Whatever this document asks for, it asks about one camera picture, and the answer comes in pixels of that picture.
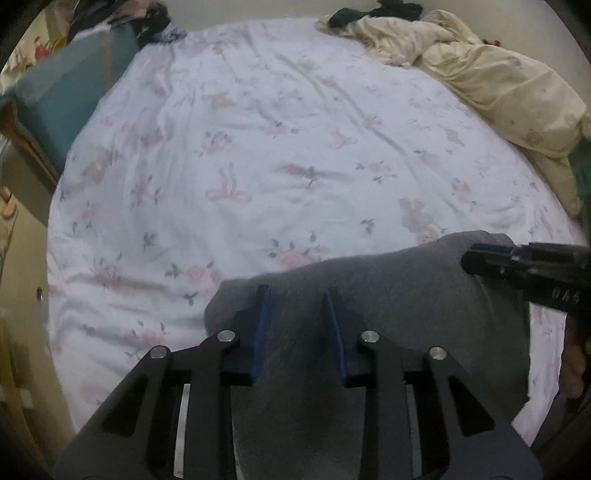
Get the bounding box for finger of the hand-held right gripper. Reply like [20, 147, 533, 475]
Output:
[461, 242, 537, 283]

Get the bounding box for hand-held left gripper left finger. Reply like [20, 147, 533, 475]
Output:
[54, 284, 274, 480]

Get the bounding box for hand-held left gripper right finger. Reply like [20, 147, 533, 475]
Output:
[325, 287, 544, 480]

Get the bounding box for grey pants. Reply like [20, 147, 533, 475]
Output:
[203, 230, 532, 480]

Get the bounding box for person's right hand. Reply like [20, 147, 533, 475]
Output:
[558, 315, 591, 400]

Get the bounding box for green cloth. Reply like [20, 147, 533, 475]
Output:
[570, 137, 591, 188]

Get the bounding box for person's leg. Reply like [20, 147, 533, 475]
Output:
[531, 392, 591, 480]

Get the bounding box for cream blanket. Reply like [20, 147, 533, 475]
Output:
[316, 9, 589, 217]

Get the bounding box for white floral bed sheet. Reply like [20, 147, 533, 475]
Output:
[46, 18, 578, 444]

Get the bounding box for beige bedside cabinet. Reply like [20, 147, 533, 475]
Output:
[0, 134, 77, 462]

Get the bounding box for black clothes heap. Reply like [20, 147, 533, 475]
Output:
[323, 0, 424, 29]

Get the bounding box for teal padded bed headboard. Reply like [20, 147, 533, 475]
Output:
[0, 21, 141, 185]

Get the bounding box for dark and purple clothes heap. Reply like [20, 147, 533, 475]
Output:
[69, 0, 188, 46]

